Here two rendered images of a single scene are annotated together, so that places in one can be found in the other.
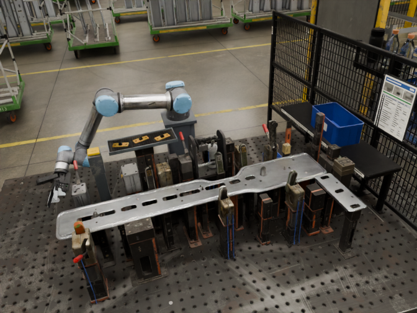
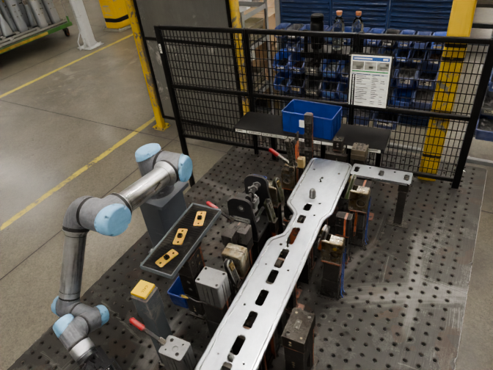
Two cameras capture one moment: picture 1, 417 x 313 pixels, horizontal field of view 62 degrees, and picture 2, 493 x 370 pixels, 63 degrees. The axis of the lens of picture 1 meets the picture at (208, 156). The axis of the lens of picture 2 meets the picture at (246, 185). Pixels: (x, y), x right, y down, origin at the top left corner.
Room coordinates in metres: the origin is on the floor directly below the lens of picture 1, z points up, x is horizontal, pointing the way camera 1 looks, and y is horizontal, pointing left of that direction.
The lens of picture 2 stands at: (0.65, 0.95, 2.22)
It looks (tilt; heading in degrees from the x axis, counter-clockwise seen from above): 37 degrees down; 316
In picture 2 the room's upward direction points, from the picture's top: 7 degrees counter-clockwise
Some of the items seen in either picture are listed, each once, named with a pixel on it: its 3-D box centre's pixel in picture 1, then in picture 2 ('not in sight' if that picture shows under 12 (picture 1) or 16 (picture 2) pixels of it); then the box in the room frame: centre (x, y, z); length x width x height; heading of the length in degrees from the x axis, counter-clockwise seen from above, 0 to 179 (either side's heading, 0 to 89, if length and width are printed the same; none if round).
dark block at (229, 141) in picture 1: (228, 171); not in sight; (1.66, -0.11, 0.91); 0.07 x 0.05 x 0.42; 17
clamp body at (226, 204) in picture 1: (226, 227); (331, 267); (1.24, -0.07, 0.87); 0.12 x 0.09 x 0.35; 17
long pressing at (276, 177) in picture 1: (199, 191); (287, 250); (1.38, 0.06, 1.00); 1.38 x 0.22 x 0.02; 107
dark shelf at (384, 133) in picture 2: (331, 133); (308, 131); (1.84, -0.76, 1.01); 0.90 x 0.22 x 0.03; 17
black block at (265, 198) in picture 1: (265, 220); (342, 238); (1.31, -0.27, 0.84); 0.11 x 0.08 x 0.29; 17
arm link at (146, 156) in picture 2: (175, 92); (151, 160); (2.04, 0.18, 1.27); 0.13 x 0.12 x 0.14; 15
